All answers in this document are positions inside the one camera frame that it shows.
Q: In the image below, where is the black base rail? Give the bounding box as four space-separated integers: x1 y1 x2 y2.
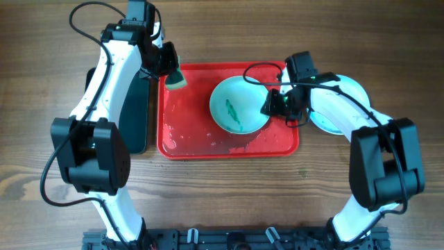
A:
81 227 391 250

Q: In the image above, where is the white round plate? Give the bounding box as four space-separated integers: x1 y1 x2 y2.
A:
335 74 371 106

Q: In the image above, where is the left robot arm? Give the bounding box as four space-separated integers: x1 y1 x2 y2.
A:
49 1 180 249

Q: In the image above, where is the black cable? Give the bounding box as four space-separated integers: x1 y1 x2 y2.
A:
39 1 126 244
242 61 410 240

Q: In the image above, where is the dark green water tray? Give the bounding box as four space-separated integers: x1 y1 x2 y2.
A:
87 73 150 154

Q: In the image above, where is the left black cable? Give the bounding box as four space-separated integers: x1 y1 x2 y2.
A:
39 1 126 244

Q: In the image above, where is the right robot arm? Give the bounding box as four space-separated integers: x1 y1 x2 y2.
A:
262 51 425 249

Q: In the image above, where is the light blue plate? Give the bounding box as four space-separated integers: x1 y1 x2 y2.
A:
210 76 270 135
309 111 343 135

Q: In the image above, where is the red plastic tray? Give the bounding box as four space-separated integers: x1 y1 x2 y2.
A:
157 62 300 160

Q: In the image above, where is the green yellow sponge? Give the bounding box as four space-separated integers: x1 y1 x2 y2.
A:
164 68 187 90

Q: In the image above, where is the right black cable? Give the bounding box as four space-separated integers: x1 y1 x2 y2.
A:
242 61 410 240

